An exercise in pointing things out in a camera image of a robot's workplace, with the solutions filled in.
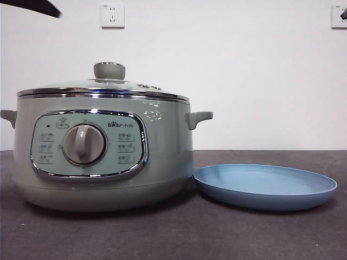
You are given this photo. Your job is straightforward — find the glass lid with green knob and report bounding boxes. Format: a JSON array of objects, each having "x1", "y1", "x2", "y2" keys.
[{"x1": 16, "y1": 61, "x2": 189, "y2": 103}]

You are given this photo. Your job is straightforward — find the blue round plate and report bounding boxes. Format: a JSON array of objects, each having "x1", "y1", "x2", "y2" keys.
[{"x1": 192, "y1": 163, "x2": 338, "y2": 211}]

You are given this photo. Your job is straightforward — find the pale green electric steamer pot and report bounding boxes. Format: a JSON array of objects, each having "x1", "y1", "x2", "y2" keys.
[{"x1": 0, "y1": 93, "x2": 214, "y2": 212}]

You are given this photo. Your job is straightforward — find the white wall socket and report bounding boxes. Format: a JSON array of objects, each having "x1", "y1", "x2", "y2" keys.
[
  {"x1": 101, "y1": 4, "x2": 126, "y2": 29},
  {"x1": 331, "y1": 4, "x2": 347, "y2": 29}
]

